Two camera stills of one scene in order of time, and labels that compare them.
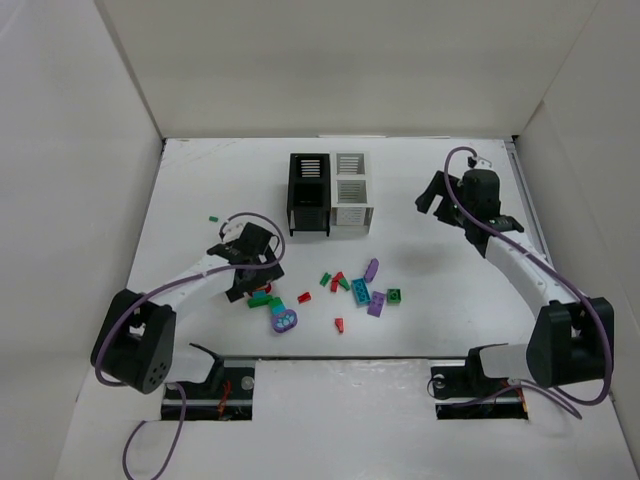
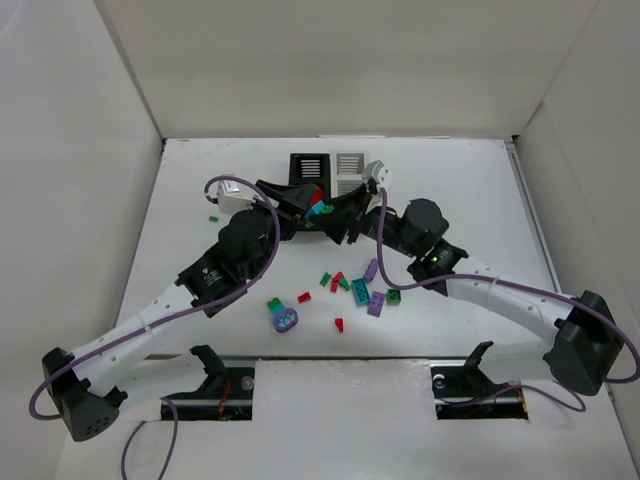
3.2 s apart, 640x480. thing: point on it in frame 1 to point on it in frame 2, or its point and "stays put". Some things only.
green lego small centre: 325,279 stays put
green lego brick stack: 265,301 to 326,209
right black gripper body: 442,198 to 360,215
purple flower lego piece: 285,322 stays put
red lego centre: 335,281 stays put
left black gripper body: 257,282 to 282,206
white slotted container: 350,190 stays put
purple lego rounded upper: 371,270 stays put
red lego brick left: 303,298 stays put
